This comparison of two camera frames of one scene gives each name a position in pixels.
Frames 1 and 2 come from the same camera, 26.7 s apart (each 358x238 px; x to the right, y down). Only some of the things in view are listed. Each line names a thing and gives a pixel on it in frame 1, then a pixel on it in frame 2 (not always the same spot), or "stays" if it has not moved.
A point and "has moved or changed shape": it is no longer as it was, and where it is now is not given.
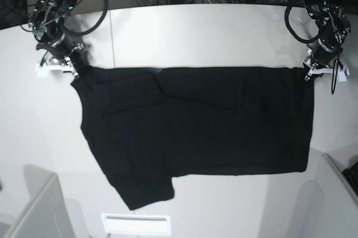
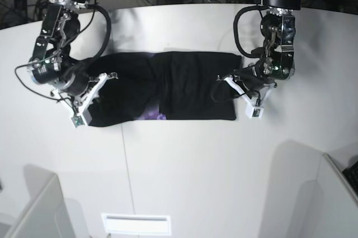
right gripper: (316, 55) → (250, 79)
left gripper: (61, 50) → (76, 81)
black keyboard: (351, 174) stays
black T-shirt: (146, 125) has moved or changed shape
